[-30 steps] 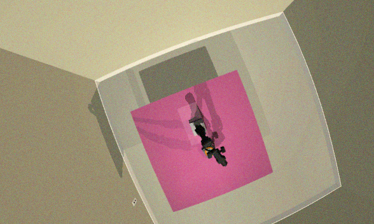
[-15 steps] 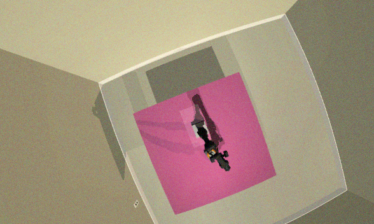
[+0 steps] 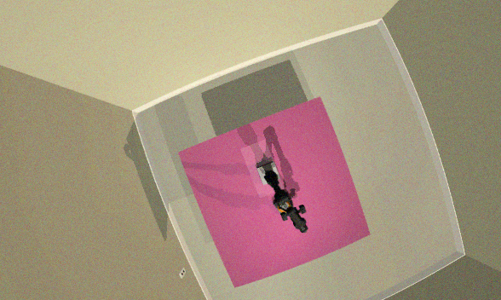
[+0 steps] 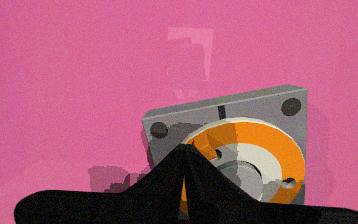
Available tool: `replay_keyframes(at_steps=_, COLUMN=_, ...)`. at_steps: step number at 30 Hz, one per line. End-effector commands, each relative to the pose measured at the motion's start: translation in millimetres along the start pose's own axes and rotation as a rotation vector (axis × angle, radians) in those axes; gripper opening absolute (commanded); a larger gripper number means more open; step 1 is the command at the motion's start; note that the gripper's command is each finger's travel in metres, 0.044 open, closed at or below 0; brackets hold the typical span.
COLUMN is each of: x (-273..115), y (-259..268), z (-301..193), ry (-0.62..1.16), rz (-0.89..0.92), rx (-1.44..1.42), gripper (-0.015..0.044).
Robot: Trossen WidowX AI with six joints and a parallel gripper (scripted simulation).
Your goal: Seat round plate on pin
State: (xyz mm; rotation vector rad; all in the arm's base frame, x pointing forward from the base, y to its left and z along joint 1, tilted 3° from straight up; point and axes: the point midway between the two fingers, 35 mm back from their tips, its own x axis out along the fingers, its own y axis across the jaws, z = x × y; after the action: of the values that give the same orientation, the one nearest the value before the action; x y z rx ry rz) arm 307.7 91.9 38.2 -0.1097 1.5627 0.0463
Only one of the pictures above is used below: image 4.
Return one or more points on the grey square base plate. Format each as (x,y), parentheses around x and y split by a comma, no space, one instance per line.
(284,106)

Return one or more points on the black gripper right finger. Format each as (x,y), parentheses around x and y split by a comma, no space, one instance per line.
(214,199)

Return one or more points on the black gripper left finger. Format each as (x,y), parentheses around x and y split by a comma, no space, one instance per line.
(154,199)

